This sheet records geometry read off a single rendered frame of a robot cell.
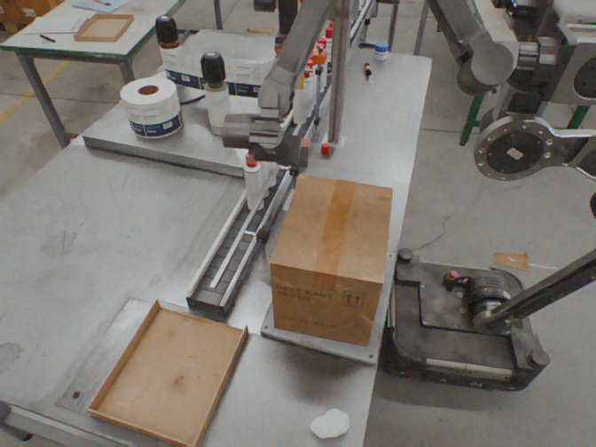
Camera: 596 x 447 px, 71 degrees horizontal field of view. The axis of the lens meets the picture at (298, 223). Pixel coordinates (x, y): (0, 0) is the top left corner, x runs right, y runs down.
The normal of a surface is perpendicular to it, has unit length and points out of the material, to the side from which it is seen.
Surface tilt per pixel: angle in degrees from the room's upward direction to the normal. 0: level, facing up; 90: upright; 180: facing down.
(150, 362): 0
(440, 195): 0
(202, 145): 0
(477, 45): 50
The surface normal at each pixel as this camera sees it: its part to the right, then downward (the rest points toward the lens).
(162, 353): 0.00, -0.70
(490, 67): -0.11, 0.11
